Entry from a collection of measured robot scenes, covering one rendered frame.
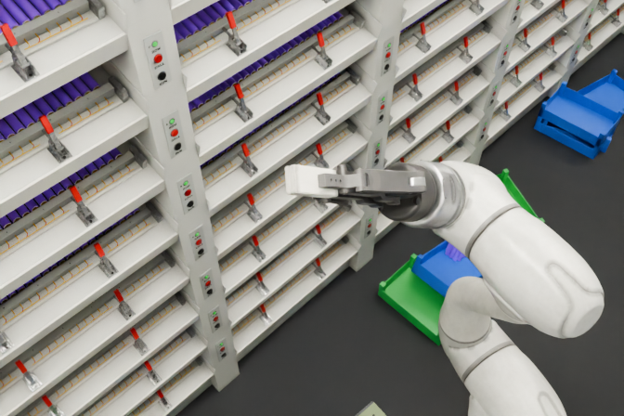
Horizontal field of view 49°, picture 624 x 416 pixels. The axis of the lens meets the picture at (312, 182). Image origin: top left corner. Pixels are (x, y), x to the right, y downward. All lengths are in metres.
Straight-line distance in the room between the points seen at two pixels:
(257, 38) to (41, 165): 0.53
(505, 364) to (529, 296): 0.53
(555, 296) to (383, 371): 1.70
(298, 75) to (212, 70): 0.33
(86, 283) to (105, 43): 0.63
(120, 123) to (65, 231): 0.27
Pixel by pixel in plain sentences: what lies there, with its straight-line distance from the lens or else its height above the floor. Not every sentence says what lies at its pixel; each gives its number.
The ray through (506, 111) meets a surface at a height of 0.20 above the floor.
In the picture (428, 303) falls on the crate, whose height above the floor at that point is 0.00.
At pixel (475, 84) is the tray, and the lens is 2.69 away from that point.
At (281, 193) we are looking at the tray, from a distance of 2.00.
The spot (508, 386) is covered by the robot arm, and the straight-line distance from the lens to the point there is 1.41.
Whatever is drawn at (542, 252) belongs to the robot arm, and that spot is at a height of 1.60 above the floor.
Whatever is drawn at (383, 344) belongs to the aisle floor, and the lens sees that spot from 2.60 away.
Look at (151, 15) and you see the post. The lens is 1.29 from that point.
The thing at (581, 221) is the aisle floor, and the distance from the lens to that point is 3.09.
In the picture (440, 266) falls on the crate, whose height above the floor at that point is 0.06.
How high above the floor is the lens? 2.32
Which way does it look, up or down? 50 degrees down
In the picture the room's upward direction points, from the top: straight up
